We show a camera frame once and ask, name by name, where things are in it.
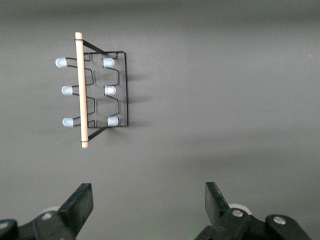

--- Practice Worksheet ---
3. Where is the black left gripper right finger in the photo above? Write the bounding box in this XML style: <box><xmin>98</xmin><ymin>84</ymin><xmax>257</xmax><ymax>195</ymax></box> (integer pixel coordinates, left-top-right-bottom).
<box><xmin>194</xmin><ymin>181</ymin><xmax>270</xmax><ymax>240</ymax></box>

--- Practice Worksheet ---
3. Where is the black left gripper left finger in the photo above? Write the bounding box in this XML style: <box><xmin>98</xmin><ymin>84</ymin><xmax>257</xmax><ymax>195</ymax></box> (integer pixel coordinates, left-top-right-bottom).
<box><xmin>18</xmin><ymin>183</ymin><xmax>94</xmax><ymax>240</ymax></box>

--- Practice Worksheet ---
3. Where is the black wire cup holder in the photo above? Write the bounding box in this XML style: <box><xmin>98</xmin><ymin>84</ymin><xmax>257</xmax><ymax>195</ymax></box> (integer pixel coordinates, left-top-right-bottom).
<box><xmin>54</xmin><ymin>31</ymin><xmax>130</xmax><ymax>150</ymax></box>

